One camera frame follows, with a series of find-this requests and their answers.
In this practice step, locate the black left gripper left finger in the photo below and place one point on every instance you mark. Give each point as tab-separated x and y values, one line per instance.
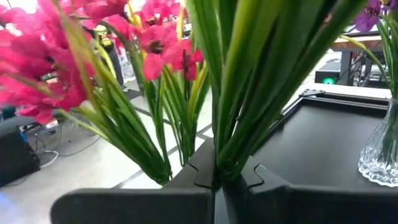
140	205

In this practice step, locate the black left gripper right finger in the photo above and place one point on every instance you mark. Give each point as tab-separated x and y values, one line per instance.
311	205

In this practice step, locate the purple artificial flower bunch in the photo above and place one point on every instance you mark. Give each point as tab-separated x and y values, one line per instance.
368	15

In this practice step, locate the clear conical glass vase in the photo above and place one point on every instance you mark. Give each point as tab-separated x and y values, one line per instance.
376	168

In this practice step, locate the black box with green light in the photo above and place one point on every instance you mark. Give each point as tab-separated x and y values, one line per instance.
325	73

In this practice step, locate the black equipment box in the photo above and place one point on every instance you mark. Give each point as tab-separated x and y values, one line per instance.
15	155

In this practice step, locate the person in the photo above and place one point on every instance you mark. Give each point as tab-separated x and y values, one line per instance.
115	67

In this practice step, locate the wooden workbench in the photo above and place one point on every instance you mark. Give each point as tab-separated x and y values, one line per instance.
357	43

